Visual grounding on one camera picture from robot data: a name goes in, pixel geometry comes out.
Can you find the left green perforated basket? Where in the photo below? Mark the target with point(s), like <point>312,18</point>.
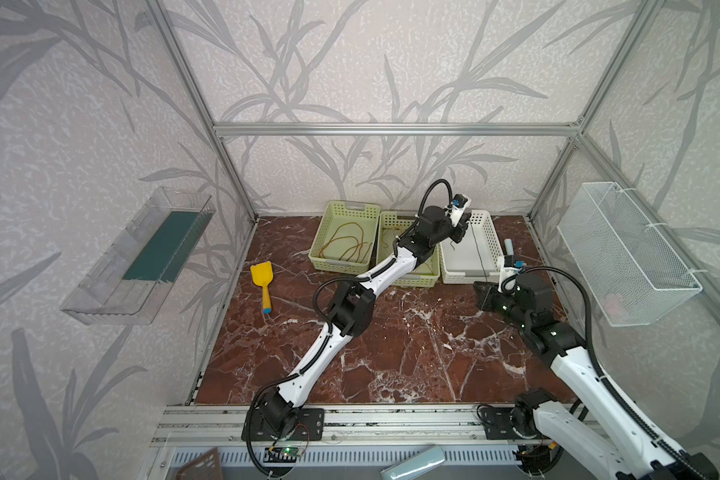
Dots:
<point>346,237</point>

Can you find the brown perforated board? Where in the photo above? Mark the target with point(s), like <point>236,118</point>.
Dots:
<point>206,467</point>

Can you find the pink object in mesh basket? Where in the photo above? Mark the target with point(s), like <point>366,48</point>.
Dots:
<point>616,308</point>

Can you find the light blue plastic scoop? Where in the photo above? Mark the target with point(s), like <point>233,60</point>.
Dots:
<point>507,247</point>

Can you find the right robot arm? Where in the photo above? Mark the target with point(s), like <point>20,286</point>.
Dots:
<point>605,431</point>

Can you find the yellow plastic scoop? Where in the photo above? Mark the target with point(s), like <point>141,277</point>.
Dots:
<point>262,276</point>

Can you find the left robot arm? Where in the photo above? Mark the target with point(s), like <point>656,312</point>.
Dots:
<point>346,305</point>

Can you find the green perforated basket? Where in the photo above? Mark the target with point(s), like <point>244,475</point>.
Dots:
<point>346,237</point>
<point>391,225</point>

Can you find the middle green perforated basket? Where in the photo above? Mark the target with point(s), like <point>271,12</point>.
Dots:
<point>391,225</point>

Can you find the white perforated basket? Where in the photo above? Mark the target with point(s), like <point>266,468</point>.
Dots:
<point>474,258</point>

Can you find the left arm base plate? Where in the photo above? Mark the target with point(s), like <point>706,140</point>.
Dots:
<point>307,426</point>

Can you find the white wire mesh basket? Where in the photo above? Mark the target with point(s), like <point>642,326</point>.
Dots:
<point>618,250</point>

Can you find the light blue flat bar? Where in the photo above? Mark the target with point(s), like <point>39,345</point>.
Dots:
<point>416,466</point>

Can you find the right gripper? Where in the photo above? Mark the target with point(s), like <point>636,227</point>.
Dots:
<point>490,297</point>

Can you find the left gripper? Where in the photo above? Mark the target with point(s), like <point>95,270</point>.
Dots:
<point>461,222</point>

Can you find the clear plastic wall shelf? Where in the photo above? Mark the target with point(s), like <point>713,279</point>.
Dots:
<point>130,282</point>

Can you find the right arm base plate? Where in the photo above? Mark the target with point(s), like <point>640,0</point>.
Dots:
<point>498,423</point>

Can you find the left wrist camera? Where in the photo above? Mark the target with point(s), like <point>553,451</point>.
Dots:
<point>457,211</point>

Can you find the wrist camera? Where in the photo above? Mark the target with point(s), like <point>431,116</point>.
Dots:
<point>509,268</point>
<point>457,211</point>

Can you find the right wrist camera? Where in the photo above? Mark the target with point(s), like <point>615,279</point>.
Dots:
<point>509,268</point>

